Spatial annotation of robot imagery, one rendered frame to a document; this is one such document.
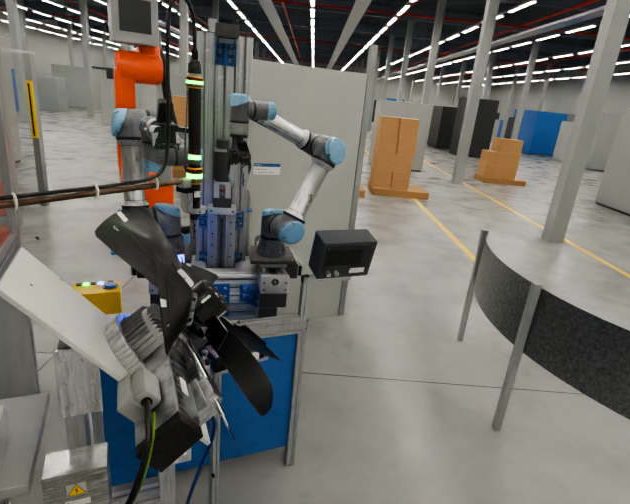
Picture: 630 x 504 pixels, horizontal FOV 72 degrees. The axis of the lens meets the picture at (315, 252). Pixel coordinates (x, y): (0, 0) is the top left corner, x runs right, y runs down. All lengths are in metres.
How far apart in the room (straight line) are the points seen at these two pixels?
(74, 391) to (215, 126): 1.35
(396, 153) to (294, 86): 6.34
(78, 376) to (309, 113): 2.49
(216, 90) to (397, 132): 7.41
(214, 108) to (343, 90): 1.42
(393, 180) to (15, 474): 8.77
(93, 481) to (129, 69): 4.43
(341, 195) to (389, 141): 5.92
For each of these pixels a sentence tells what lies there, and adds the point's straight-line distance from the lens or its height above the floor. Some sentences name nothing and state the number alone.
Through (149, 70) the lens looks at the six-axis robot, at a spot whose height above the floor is 1.91.
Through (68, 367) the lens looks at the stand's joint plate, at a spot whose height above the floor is 1.10.
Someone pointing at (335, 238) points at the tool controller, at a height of 1.24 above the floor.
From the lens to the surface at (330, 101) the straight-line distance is 3.36.
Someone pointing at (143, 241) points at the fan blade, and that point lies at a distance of 1.31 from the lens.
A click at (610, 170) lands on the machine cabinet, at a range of 12.61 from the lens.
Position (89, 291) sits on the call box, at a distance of 1.75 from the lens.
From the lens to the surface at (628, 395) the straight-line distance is 2.52.
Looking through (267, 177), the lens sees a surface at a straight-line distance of 3.25.
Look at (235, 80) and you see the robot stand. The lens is 2.20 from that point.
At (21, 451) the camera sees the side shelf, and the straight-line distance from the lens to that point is 1.46.
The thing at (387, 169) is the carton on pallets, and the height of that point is 0.54.
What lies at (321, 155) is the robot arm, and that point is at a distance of 2.03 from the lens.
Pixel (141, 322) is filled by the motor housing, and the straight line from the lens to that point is 1.28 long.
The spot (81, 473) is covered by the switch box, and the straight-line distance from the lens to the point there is 1.39.
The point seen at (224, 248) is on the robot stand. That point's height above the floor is 1.03.
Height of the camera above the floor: 1.79
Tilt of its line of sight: 19 degrees down
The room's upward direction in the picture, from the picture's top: 6 degrees clockwise
